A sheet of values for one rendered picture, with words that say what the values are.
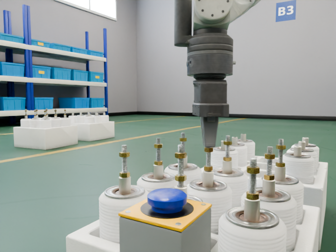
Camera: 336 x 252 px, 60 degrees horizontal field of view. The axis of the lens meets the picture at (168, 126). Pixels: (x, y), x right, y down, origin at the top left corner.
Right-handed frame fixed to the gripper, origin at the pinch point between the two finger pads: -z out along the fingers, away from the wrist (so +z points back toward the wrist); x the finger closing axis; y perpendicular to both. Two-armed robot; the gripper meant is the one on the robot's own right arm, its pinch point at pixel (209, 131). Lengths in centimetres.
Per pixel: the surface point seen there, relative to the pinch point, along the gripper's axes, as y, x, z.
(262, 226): 3.2, 20.0, -10.8
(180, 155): -6.9, 10.6, -2.7
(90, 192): -39, -76, -36
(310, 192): 33.1, -20.5, -19.9
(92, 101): -130, -555, 4
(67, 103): -174, -530, 1
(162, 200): -10.6, 30.0, -3.3
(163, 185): -9.1, -2.2, -11.5
